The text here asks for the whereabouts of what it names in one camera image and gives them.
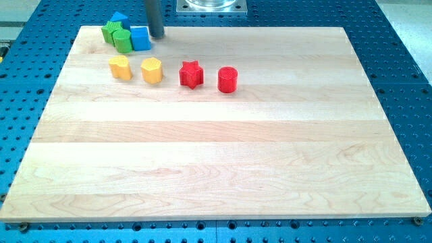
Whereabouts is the blue cube block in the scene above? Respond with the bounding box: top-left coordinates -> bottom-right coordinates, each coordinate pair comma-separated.
131,26 -> 151,51

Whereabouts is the yellow heart block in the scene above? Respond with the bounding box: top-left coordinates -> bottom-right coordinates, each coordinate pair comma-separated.
108,55 -> 132,81

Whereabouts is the red cylinder block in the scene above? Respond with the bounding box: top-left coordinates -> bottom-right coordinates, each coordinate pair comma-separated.
217,66 -> 238,93

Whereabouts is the red star block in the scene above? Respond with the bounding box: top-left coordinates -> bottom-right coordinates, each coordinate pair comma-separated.
179,61 -> 204,89

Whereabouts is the yellow hexagon block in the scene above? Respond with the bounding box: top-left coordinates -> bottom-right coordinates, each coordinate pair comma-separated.
140,57 -> 163,84

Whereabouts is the light wooden board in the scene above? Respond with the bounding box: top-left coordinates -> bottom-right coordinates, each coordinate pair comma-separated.
1,26 -> 431,222

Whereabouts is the green cylinder block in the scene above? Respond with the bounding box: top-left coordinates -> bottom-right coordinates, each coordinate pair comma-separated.
113,29 -> 133,53

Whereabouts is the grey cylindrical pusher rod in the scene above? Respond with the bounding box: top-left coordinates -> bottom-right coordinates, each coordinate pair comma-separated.
144,0 -> 165,38

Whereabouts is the green star block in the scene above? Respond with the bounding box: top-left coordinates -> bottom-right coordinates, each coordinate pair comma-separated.
101,21 -> 122,45

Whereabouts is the blue triangular block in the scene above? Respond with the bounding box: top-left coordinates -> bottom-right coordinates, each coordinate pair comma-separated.
110,11 -> 130,30

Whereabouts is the board stop screw left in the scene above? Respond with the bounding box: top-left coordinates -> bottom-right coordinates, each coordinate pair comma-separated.
18,222 -> 29,232

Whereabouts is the board stop screw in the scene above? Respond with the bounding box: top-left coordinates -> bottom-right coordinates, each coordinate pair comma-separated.
412,217 -> 424,226
18,222 -> 29,232

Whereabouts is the board stop screw right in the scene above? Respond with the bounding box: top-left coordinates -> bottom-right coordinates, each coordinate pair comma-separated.
412,217 -> 424,226

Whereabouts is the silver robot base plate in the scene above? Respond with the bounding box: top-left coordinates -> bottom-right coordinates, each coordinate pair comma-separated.
175,0 -> 248,16

